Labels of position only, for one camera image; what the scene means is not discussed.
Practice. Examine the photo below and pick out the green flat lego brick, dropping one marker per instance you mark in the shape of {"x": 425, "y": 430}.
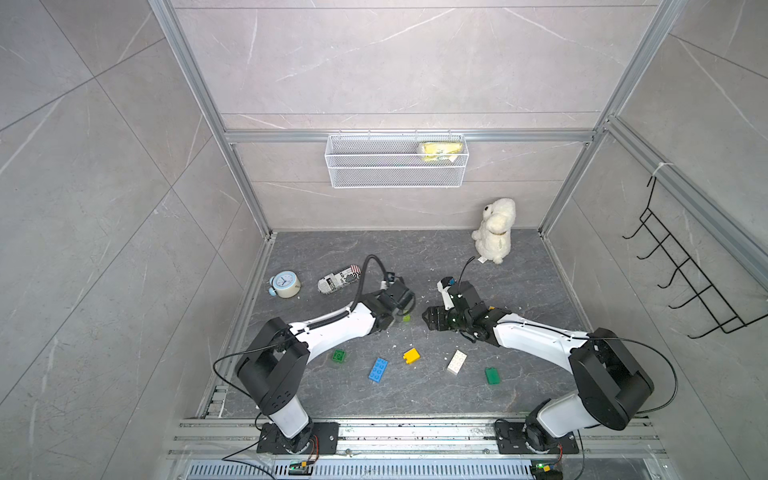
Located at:
{"x": 492, "y": 376}

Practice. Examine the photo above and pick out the white long lego brick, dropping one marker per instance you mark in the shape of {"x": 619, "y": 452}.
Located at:
{"x": 456, "y": 362}

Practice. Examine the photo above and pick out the black wire hook rack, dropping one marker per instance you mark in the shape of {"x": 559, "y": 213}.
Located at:
{"x": 688, "y": 273}

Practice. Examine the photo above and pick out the small toy car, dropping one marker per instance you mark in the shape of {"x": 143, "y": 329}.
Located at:
{"x": 335, "y": 281}

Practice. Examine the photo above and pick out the tape roll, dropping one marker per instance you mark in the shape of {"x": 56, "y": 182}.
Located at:
{"x": 285, "y": 284}

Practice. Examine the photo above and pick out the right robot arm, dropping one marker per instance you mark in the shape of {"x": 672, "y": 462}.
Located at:
{"x": 611, "y": 385}

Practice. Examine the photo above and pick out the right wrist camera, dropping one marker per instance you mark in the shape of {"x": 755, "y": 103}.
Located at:
{"x": 443, "y": 287}

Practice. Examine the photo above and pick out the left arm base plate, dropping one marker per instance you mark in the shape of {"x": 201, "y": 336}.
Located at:
{"x": 318, "y": 438}

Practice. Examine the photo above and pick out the blue long lego brick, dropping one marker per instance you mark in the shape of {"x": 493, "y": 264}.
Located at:
{"x": 378, "y": 369}

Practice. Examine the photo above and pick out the yellow stepped lego brick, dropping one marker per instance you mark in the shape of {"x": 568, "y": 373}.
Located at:
{"x": 411, "y": 356}

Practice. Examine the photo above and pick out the yellow sponge in basket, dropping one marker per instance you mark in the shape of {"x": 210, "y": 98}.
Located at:
{"x": 440, "y": 151}

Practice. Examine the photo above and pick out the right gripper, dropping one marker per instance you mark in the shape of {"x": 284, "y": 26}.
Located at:
{"x": 435, "y": 315}

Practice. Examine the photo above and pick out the dark green lego brick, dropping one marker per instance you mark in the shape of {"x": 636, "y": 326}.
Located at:
{"x": 338, "y": 356}

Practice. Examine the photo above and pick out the white plush toy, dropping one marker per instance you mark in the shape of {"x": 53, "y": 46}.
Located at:
{"x": 493, "y": 238}

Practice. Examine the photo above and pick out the white wire mesh basket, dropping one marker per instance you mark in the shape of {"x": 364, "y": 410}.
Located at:
{"x": 390, "y": 161}

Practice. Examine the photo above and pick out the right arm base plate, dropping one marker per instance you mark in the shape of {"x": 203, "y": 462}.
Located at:
{"x": 516, "y": 437}

